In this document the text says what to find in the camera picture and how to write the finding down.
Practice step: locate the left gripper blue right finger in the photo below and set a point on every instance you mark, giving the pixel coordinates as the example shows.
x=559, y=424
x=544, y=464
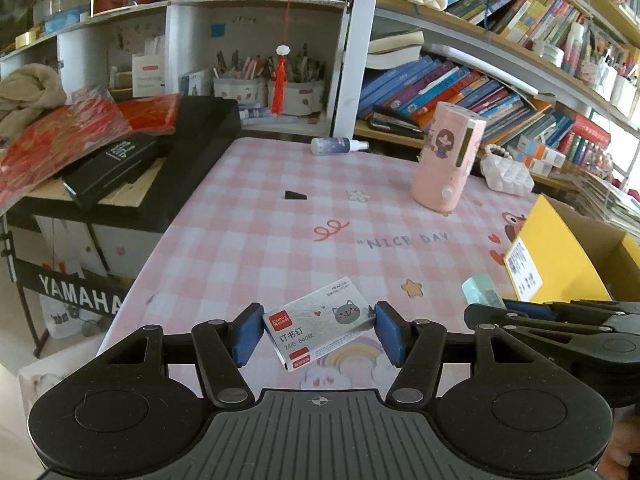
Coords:
x=416, y=349

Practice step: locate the row of leaning books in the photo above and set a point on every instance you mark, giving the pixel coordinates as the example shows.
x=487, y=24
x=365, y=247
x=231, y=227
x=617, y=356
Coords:
x=399, y=104

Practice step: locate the white pen holder cup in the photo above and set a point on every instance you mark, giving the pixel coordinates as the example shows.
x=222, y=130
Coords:
x=303, y=98

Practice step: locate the white bookshelf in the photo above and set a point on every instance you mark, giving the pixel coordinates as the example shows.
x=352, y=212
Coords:
x=336, y=32

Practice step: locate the red patterned bag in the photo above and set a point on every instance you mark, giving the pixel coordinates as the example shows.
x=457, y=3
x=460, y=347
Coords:
x=75, y=130

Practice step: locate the white red staples box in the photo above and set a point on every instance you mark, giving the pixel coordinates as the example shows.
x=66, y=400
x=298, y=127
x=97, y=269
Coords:
x=309, y=328

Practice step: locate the blue white spray bottle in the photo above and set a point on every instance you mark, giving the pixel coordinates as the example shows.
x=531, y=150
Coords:
x=334, y=146

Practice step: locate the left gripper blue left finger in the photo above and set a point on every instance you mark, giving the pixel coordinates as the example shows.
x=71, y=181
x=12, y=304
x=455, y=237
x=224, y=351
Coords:
x=221, y=349

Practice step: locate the small black wedge piece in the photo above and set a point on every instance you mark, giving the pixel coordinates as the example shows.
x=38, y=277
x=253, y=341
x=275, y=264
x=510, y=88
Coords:
x=291, y=195

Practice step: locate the yellow cardboard box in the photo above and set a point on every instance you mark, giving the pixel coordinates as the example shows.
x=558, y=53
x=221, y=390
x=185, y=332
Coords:
x=560, y=255

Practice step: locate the beige folded cloth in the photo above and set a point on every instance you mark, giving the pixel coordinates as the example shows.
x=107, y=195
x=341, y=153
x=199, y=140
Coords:
x=27, y=93

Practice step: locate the pink cylindrical dispenser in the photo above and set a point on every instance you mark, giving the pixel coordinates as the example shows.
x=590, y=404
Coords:
x=447, y=157

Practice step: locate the black long box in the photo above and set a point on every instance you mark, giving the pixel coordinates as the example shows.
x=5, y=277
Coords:
x=120, y=163

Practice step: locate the stack of newspapers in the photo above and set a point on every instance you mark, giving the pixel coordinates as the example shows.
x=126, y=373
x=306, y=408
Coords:
x=602, y=201

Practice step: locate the white orange small boxes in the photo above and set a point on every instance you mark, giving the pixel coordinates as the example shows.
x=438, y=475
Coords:
x=537, y=157

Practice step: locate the mint green case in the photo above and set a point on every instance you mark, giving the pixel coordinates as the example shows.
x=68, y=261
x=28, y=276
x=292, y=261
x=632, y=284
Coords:
x=480, y=289

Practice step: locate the red hanging tassel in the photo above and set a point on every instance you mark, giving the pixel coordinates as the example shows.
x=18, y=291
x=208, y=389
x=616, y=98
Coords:
x=283, y=50

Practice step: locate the black keyboard piano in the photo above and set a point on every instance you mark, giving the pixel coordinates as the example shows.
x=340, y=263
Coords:
x=206, y=127

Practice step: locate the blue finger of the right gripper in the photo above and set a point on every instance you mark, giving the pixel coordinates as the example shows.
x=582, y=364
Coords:
x=538, y=311

